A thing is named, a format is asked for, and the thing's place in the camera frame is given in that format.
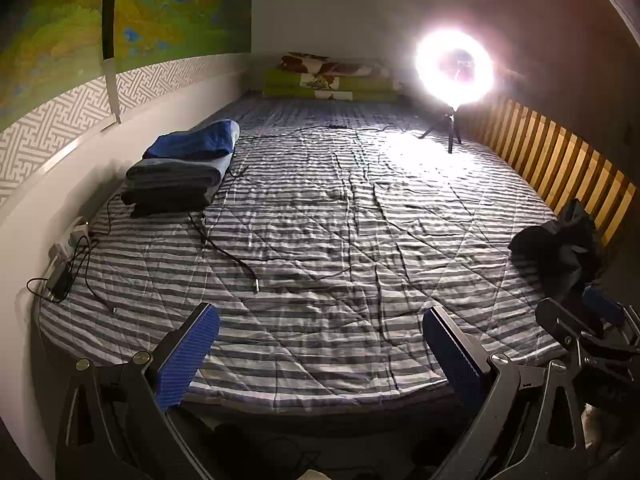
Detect black power adapter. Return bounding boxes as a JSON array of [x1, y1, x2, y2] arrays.
[[47, 260, 74, 301]]

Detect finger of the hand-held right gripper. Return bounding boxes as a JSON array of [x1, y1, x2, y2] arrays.
[[581, 285, 640, 347], [535, 298, 608, 356]]

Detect brown floral pillow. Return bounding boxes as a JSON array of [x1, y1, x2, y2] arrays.
[[280, 52, 396, 79]]

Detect blue folded cloth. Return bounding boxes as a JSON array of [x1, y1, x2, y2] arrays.
[[142, 120, 241, 161]]

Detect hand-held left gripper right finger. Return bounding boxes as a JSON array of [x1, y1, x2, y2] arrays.
[[422, 306, 592, 480]]

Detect green patterned pillows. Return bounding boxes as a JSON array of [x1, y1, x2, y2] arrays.
[[262, 67, 401, 102]]

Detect small black tripod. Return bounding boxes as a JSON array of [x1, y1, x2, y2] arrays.
[[419, 105, 463, 155]]

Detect stack of folded clothes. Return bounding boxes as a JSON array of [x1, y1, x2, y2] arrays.
[[126, 151, 235, 193]]

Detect black and white hanging strap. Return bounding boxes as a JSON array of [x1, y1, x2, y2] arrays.
[[101, 0, 124, 126]]

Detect striped bed cover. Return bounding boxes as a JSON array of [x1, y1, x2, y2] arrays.
[[37, 97, 568, 411]]

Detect black pants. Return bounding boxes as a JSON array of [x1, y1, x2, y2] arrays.
[[508, 199, 608, 311]]

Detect green wall map poster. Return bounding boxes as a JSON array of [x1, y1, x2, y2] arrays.
[[0, 0, 252, 132]]

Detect wooden slatted bed rail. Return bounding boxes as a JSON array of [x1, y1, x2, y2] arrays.
[[462, 95, 637, 248]]

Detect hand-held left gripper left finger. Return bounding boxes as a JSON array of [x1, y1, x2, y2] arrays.
[[55, 302, 221, 480]]

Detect ring light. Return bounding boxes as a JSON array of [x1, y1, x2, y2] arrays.
[[415, 30, 497, 109]]

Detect white power strip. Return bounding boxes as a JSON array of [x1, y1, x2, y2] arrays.
[[47, 217, 94, 267]]

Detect black cable with metal plug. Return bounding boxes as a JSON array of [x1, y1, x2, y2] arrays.
[[187, 209, 261, 295]]

